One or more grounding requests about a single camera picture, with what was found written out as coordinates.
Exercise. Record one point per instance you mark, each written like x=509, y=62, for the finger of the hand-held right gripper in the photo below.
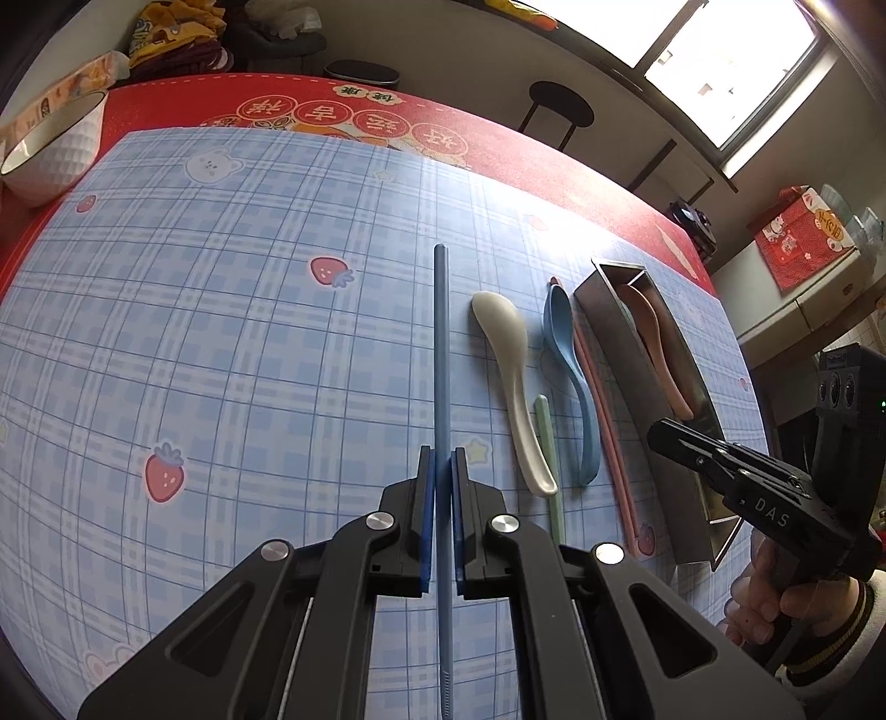
x=685, y=443

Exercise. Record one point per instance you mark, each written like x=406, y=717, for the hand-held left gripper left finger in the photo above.
x=423, y=526

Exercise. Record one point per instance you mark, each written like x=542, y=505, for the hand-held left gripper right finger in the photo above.
x=460, y=526

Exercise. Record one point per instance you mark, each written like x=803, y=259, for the metal utensil tray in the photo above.
x=637, y=388

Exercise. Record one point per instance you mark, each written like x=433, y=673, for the pink spoon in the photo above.
x=650, y=332

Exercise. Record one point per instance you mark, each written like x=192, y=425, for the blue chopstick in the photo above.
x=440, y=346

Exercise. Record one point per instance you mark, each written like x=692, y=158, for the person's right forearm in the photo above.
x=841, y=637

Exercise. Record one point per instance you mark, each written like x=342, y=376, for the person's right hand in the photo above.
x=754, y=602

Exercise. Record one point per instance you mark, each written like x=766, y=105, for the pink chopstick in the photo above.
x=612, y=450

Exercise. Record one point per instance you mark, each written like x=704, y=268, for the green chopstick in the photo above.
x=545, y=443

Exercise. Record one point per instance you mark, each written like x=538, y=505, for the white fridge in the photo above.
x=817, y=315

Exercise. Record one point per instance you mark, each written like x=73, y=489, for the blue spoon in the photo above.
x=559, y=318

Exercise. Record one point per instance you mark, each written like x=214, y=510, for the white spoon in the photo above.
x=502, y=332

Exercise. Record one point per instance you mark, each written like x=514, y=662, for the blue plaid tablecloth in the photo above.
x=242, y=311

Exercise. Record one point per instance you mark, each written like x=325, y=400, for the black round stool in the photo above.
x=561, y=111

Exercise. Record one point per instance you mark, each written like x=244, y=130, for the window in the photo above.
x=734, y=62

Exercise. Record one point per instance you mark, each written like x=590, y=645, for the black round flat object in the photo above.
x=360, y=71

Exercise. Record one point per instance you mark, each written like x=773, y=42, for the yellow item on windowsill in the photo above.
x=526, y=10

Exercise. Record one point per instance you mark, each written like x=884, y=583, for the red printed tablecloth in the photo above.
x=207, y=97

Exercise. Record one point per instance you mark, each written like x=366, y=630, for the dark bag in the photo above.
x=284, y=41

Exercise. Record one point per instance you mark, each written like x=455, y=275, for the white bowl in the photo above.
x=59, y=152

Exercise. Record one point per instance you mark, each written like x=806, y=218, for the clear plastic bag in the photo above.
x=277, y=8

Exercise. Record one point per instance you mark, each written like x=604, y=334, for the yellow clothing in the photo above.
x=173, y=34

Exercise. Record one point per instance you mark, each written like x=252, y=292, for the orange printed packet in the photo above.
x=79, y=76

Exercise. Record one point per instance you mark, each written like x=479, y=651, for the black chair frame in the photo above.
x=657, y=166

